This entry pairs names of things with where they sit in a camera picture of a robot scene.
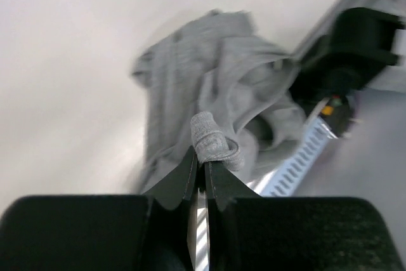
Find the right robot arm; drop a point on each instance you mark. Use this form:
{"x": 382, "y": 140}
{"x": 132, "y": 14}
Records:
{"x": 356, "y": 49}

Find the white slotted cable duct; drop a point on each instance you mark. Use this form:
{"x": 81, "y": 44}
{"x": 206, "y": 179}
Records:
{"x": 284, "y": 180}

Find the dark grey tank top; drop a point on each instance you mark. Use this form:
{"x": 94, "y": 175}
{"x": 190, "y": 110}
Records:
{"x": 216, "y": 86}

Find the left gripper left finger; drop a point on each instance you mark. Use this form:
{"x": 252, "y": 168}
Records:
{"x": 177, "y": 189}

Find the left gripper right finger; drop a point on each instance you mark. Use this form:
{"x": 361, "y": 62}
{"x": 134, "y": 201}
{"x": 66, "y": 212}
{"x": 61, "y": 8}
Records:
{"x": 225, "y": 192}

